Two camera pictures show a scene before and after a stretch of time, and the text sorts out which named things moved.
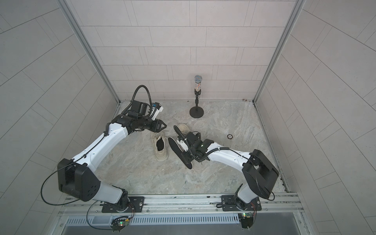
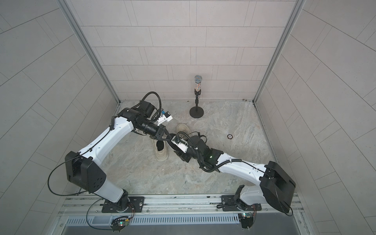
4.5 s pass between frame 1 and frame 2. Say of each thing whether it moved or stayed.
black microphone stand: stayed
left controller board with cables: stayed
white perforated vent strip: stayed
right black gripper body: moved
